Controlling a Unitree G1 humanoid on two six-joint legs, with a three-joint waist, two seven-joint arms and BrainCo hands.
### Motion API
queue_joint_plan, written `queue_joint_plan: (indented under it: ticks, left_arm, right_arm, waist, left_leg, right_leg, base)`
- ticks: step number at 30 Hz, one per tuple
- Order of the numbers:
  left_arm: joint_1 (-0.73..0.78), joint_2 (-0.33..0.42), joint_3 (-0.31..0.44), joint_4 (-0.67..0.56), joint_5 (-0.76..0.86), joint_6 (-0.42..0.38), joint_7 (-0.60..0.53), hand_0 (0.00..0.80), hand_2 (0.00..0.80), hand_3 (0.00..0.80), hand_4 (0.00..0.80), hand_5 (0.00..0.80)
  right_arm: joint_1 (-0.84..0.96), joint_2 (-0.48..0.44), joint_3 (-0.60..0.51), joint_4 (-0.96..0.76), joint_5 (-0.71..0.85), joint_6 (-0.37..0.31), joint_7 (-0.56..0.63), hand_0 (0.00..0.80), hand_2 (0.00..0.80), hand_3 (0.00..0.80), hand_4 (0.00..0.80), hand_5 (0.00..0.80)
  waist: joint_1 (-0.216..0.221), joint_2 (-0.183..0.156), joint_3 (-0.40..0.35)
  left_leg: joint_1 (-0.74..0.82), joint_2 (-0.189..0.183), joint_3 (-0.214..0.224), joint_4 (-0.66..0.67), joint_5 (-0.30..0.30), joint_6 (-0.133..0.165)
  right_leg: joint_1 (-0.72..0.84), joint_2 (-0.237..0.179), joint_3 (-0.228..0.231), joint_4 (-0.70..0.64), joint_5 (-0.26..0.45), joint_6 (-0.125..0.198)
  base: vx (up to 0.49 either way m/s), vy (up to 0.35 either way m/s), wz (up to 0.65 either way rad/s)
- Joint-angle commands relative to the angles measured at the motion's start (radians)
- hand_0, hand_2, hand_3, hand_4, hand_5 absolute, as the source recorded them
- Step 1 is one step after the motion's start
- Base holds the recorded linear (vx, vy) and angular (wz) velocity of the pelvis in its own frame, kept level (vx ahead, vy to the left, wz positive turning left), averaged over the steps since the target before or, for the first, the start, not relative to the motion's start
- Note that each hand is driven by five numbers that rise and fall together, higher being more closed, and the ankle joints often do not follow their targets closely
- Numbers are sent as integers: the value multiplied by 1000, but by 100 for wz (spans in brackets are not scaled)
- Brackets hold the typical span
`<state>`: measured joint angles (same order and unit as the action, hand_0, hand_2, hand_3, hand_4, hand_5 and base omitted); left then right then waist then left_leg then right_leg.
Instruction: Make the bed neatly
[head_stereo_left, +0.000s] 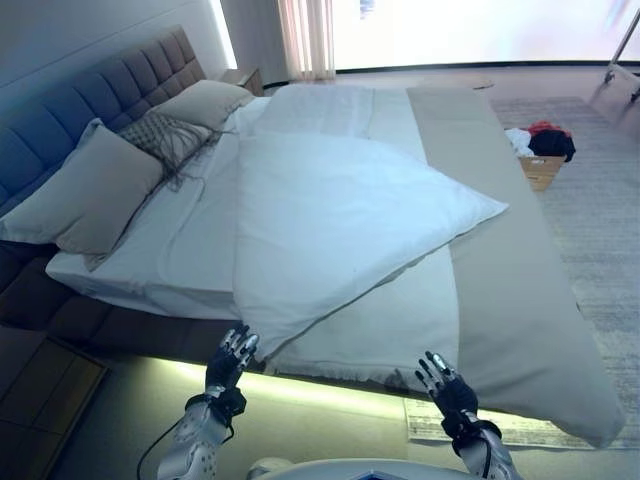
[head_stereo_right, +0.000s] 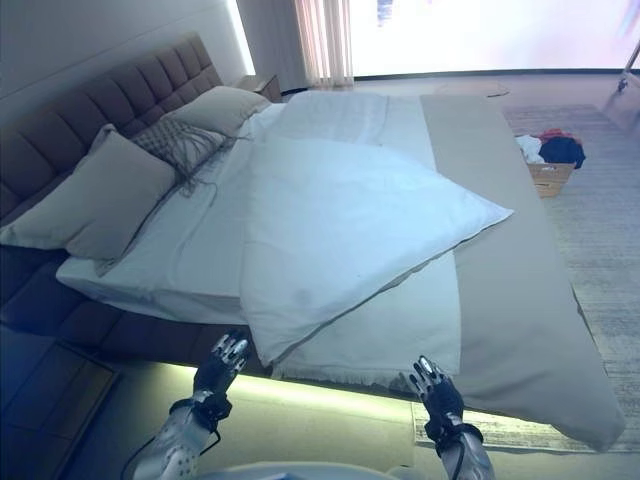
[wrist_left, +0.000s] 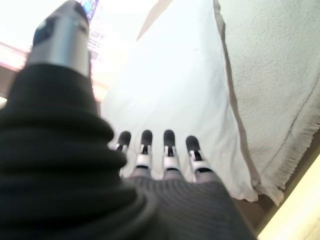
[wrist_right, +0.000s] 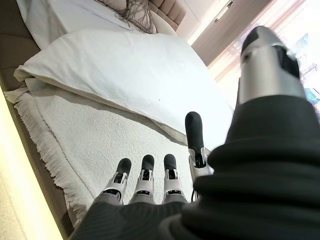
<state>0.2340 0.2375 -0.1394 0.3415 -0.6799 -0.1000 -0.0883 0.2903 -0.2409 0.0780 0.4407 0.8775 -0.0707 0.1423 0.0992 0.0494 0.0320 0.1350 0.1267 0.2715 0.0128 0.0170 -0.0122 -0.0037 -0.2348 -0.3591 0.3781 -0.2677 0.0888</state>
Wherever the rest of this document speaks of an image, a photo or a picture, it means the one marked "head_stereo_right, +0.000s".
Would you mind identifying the woven fringed cushion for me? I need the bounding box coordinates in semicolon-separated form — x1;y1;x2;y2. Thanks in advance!
132;117;231;201

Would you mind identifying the white duvet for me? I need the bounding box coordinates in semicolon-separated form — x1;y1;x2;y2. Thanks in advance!
238;91;516;367

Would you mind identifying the brown upholstered bed frame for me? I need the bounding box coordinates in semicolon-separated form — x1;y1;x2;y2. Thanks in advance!
0;239;274;376

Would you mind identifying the beige pillow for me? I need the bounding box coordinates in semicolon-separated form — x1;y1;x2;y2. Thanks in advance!
0;123;177;264
169;85;271;139

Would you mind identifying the brown tufted headboard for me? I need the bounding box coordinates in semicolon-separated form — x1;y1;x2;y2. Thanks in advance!
0;32;224;226

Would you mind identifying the wicker laundry basket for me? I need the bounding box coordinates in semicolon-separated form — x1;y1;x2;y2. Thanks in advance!
522;159;576;199

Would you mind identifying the wooden bedside table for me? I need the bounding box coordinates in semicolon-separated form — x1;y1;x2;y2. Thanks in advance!
0;339;121;480

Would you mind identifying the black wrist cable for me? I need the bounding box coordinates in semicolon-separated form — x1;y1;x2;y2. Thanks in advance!
449;424;471;480
133;424;222;464

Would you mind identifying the beige bed runner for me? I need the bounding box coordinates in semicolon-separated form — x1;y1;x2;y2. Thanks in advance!
419;93;626;451

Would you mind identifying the white garment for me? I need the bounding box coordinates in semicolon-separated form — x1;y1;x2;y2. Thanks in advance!
514;133;546;165

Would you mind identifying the metal tripod stand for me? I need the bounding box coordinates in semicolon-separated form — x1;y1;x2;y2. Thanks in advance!
607;37;640;131

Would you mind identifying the wooden nightstand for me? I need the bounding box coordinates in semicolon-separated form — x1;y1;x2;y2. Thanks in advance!
234;74;281;104

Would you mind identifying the sheer curtain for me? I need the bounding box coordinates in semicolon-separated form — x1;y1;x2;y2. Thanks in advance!
292;0;356;86

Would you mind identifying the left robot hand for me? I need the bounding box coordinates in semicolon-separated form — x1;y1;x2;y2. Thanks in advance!
192;330;251;403

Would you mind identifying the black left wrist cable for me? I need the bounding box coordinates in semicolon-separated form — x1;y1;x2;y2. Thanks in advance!
133;424;222;464

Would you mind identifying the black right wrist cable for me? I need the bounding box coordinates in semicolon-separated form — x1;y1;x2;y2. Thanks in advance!
449;424;471;480

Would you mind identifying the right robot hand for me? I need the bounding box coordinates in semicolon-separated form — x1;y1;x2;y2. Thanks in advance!
407;354;467;431

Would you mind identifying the white bed sheet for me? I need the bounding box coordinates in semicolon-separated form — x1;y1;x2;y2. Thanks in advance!
55;102;284;326

